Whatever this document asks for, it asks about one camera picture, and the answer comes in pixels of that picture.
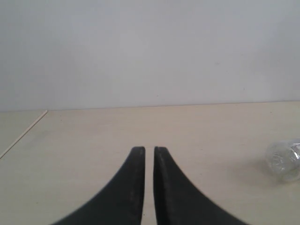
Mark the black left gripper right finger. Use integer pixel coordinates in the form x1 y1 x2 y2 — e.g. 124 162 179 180
153 147 244 225

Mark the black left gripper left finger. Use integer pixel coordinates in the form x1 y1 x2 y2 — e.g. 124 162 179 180
55 146 145 225

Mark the clear bottle white barcode label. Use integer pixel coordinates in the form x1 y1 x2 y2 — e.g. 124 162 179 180
265 138 300 182

